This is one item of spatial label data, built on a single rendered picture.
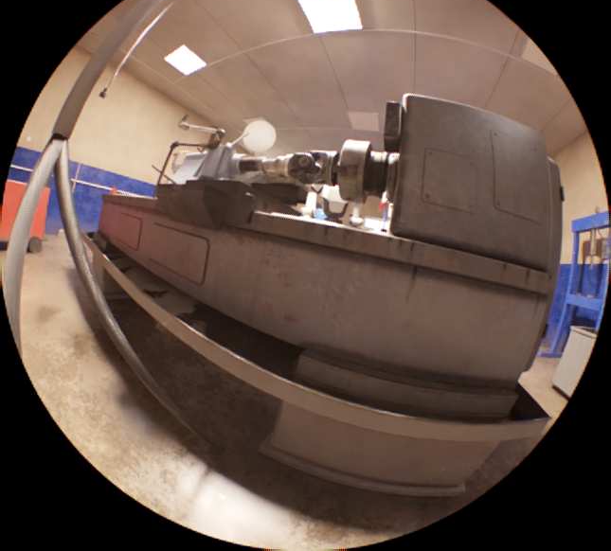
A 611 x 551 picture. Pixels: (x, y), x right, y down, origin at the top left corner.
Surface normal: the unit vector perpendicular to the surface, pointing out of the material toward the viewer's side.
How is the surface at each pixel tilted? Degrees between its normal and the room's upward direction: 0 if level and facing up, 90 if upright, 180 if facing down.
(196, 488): 0
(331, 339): 90
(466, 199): 90
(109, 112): 90
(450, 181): 90
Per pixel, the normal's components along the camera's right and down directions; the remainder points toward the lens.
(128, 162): 0.91, 0.20
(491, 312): -0.36, -0.07
